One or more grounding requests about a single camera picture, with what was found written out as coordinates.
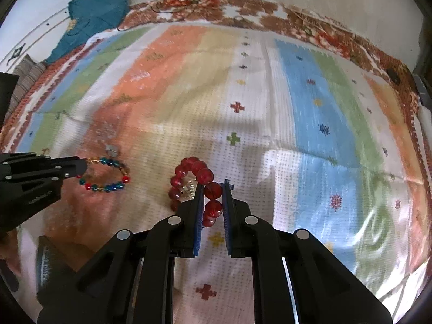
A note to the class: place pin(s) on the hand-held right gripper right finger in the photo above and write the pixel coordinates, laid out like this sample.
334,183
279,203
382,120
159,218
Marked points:
226,216

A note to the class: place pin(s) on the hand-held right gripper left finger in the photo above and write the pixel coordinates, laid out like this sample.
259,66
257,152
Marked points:
199,216

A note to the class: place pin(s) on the striped colourful mat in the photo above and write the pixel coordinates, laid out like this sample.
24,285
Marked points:
256,114

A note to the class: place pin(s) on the teal garment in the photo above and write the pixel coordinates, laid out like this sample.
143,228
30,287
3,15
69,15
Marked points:
91,17

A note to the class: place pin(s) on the silver metal tin box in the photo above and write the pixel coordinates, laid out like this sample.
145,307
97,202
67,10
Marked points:
50,266

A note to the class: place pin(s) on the small black object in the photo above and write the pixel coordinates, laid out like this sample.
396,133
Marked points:
393,74

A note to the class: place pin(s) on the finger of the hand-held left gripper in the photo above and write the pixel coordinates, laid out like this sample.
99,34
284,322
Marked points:
64,163
40,184

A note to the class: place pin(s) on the grey striped pillow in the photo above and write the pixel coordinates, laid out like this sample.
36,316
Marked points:
23,77

